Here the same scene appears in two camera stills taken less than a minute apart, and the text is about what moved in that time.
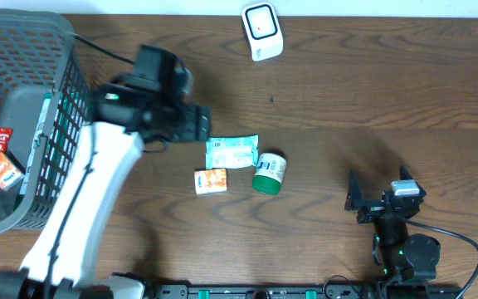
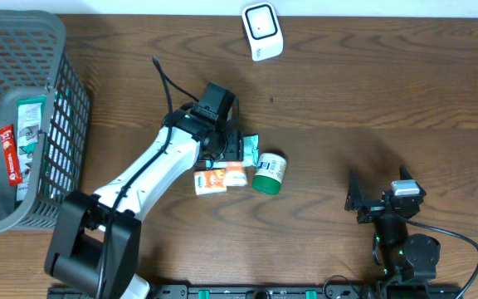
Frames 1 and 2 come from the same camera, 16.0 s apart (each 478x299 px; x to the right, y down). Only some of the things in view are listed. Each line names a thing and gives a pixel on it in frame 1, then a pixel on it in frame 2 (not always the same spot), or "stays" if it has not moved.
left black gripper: [191, 114] -> [235, 146]
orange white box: [4, 170] -> [235, 174]
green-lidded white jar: [270, 171] stays
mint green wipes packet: [225, 152] stays
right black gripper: [372, 208] stays
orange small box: [210, 180] stays
